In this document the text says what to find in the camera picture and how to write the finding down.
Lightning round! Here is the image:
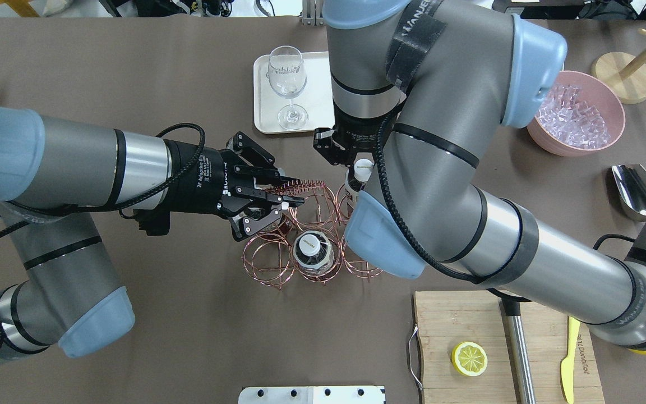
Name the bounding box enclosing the copper wire bottle basket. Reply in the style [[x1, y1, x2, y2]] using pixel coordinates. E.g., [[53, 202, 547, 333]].
[[242, 180, 382, 289]]

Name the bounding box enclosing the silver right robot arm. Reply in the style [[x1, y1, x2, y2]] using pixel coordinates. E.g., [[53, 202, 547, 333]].
[[322, 1, 646, 350]]

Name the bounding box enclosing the bamboo cutting board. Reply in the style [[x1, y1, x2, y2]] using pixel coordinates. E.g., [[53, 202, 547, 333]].
[[407, 290, 606, 404]]

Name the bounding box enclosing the stainless steel ice scoop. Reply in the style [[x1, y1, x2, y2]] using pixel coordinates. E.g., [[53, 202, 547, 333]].
[[611, 164, 646, 222]]

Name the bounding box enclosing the cream rabbit print tray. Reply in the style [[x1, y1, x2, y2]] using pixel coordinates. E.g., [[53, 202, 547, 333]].
[[253, 52, 334, 135]]

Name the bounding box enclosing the half lemon slice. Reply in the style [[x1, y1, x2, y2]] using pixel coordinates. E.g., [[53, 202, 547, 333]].
[[451, 342, 488, 377]]

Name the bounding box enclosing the clear wine glass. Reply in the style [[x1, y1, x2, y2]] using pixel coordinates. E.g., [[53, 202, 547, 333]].
[[267, 45, 307, 130]]

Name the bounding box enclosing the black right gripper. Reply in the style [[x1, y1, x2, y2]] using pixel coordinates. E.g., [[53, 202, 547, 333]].
[[313, 112, 393, 168]]

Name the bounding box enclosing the wooden cup rack stand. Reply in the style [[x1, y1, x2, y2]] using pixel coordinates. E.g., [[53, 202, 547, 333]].
[[590, 28, 646, 104]]

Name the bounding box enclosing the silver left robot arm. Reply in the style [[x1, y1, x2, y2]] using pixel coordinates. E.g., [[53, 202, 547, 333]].
[[0, 107, 303, 364]]

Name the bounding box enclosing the pink bowl of ice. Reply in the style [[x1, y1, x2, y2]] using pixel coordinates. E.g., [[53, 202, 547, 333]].
[[527, 71, 626, 157]]

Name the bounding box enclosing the aluminium frame post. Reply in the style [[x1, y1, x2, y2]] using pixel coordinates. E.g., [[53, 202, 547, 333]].
[[300, 0, 326, 26]]

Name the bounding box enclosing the yellow plastic knife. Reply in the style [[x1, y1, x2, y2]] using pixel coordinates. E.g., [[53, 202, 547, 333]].
[[560, 316, 581, 403]]

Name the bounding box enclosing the steel muddler black tip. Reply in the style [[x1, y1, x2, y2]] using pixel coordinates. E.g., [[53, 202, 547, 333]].
[[501, 299, 537, 403]]

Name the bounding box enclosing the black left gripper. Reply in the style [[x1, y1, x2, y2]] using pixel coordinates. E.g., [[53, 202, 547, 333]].
[[163, 148, 304, 241]]

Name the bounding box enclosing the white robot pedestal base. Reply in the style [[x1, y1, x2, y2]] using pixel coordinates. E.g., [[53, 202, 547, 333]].
[[238, 384, 387, 403]]

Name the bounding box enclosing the tea bottle white cap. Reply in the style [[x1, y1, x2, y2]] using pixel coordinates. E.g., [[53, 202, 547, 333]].
[[294, 230, 335, 277], [255, 209, 294, 241], [344, 158, 374, 198]]

